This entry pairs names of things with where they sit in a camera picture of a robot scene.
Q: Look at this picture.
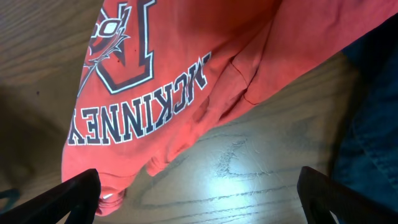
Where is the dark blue denim garment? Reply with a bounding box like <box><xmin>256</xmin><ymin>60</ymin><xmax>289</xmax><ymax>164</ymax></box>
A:
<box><xmin>331</xmin><ymin>16</ymin><xmax>397</xmax><ymax>211</ymax></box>

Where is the orange printed t-shirt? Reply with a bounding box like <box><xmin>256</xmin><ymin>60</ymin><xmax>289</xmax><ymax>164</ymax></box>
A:
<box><xmin>62</xmin><ymin>0</ymin><xmax>397</xmax><ymax>216</ymax></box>

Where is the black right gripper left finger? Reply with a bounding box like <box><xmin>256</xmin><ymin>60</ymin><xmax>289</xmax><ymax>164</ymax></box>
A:
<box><xmin>1</xmin><ymin>169</ymin><xmax>101</xmax><ymax>224</ymax></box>

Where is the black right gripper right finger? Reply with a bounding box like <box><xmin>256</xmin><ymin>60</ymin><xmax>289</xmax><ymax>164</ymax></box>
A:
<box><xmin>297</xmin><ymin>166</ymin><xmax>397</xmax><ymax>224</ymax></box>

